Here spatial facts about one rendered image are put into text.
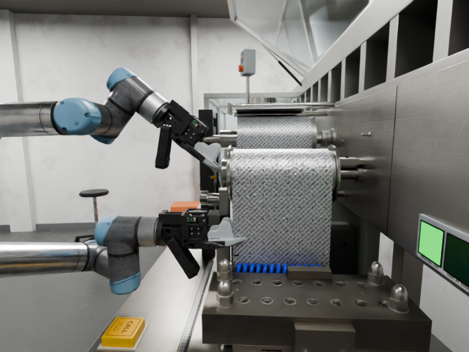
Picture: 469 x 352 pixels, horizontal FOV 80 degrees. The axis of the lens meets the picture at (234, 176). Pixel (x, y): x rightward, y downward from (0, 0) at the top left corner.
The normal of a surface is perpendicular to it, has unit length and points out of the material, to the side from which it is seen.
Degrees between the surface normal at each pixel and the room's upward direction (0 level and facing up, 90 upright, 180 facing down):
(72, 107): 90
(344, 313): 0
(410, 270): 90
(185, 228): 90
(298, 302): 0
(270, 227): 90
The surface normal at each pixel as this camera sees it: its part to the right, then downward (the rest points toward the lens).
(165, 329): 0.00, -0.99
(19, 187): 0.07, 0.14
